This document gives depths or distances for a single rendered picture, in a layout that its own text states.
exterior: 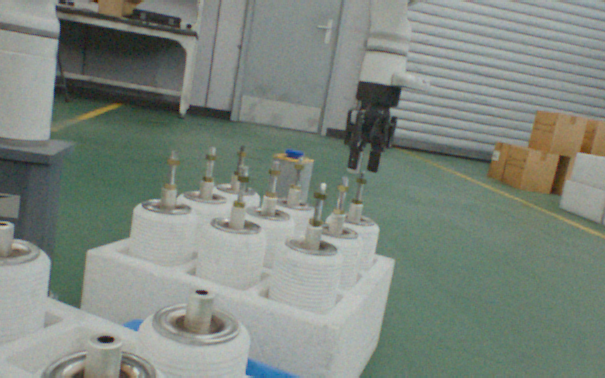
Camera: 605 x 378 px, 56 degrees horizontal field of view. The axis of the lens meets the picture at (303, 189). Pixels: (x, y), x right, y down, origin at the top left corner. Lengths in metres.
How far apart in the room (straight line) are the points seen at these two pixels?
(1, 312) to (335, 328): 0.38
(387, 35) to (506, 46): 5.64
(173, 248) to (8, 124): 0.32
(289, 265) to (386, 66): 0.38
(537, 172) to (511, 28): 2.43
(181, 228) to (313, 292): 0.22
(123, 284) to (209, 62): 5.12
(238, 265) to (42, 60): 0.44
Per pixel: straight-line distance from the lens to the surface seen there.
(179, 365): 0.48
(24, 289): 0.63
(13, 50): 0.98
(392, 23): 0.97
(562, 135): 4.62
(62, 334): 0.66
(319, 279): 0.77
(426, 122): 6.27
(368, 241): 1.00
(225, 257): 0.81
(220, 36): 5.91
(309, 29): 5.99
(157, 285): 0.83
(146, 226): 0.86
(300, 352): 0.76
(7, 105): 0.99
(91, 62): 6.02
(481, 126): 6.52
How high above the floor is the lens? 0.47
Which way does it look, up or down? 10 degrees down
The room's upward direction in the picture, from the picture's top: 10 degrees clockwise
